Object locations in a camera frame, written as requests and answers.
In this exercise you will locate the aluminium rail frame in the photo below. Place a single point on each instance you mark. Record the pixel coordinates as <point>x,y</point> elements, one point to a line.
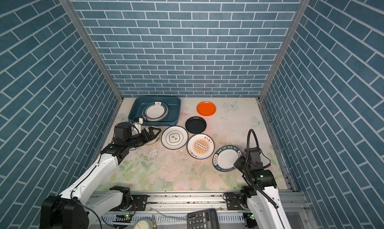
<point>170,204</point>

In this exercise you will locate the green circuit board left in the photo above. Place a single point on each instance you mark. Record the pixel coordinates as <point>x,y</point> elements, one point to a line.
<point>125,219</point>

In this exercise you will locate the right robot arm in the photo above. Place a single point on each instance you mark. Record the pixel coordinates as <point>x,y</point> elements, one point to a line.
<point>261,195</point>

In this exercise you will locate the green circuit board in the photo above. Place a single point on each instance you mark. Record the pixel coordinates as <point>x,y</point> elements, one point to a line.
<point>125,219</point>
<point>250,221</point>

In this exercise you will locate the teal plastic bin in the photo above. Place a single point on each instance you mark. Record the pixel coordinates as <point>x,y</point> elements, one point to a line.
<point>156,110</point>

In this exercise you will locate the orange small plate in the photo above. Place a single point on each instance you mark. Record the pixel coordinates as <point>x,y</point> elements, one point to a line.
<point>206,108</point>

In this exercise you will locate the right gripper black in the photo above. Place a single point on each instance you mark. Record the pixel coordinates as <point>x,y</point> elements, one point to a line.
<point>238,162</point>

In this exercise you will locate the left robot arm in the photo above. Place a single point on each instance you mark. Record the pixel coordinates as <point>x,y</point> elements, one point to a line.
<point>71,208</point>

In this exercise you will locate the round white clock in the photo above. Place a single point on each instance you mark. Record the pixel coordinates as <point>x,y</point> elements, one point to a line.
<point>145,223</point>

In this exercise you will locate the black calculator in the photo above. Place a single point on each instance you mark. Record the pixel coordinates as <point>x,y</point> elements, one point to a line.
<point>206,219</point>

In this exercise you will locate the cream plate black patch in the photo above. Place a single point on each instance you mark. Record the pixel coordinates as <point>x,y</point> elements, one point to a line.
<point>158,133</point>

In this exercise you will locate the green rim plate white lettering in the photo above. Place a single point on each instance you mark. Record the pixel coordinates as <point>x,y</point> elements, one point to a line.
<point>225,158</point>

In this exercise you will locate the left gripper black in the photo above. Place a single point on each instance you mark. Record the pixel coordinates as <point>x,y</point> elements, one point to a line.
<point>151,136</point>

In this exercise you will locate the black small plate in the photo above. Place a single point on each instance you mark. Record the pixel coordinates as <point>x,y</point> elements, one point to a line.
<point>195,125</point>

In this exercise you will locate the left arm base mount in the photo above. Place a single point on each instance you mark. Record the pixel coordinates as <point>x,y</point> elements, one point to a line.
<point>136,203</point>

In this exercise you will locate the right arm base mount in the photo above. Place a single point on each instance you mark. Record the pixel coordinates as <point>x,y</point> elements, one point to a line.
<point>235,202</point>

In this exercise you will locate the green circuit board right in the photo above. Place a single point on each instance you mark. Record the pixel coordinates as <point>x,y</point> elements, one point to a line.
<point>250,221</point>

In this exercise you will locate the white plate cloud emblem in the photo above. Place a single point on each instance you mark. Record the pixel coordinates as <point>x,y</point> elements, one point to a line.
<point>174,137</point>

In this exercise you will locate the white plate orange sunburst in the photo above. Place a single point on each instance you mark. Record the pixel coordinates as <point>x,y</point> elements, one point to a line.
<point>200,146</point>

